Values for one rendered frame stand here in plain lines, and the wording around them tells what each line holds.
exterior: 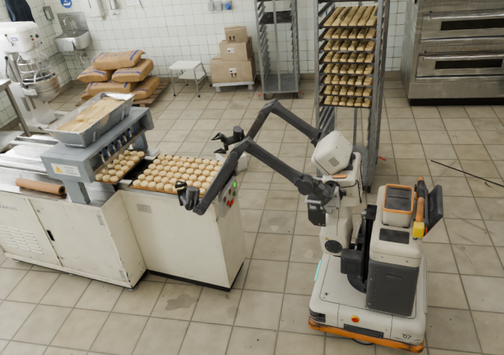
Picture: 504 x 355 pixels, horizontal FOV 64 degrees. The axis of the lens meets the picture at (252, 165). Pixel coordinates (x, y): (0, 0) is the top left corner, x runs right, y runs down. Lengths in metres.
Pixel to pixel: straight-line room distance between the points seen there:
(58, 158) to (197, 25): 4.16
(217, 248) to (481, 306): 1.74
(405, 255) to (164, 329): 1.65
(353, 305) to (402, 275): 0.42
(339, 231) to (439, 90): 3.35
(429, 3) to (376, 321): 3.54
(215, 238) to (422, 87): 3.51
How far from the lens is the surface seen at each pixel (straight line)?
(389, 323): 2.56
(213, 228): 2.58
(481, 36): 5.26
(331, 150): 2.06
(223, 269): 2.82
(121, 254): 2.95
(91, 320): 3.22
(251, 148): 1.99
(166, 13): 6.53
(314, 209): 2.25
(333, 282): 2.68
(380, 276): 2.32
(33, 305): 3.55
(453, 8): 5.11
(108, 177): 2.79
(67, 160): 2.60
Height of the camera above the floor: 2.31
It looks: 33 degrees down
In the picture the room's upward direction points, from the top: 7 degrees counter-clockwise
